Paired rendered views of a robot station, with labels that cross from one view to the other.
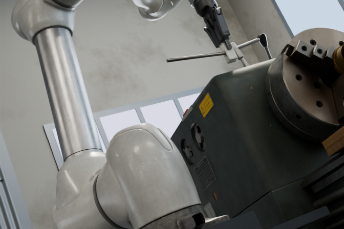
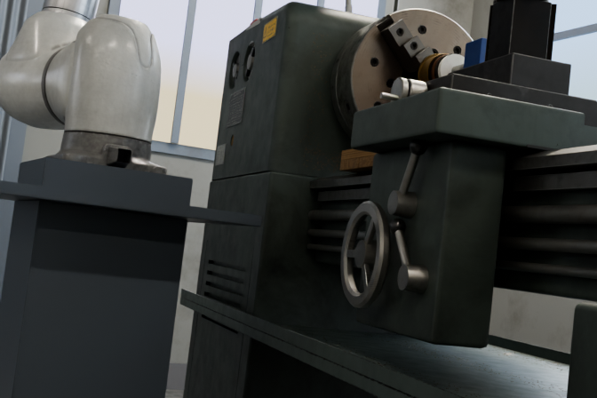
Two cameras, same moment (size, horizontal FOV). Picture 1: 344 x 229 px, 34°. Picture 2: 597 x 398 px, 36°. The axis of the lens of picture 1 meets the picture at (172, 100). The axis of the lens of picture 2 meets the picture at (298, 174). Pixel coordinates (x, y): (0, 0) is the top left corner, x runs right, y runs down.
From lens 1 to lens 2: 0.54 m
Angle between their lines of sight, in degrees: 14
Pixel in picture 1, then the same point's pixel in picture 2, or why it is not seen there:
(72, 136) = not seen: outside the picture
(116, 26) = not seen: outside the picture
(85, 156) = (63, 19)
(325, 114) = not seen: hidden behind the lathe
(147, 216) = (80, 123)
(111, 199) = (58, 83)
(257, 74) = (344, 27)
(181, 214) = (115, 141)
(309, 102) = (366, 98)
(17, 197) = not seen: outside the picture
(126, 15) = not seen: outside the picture
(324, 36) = (442, 29)
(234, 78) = (312, 18)
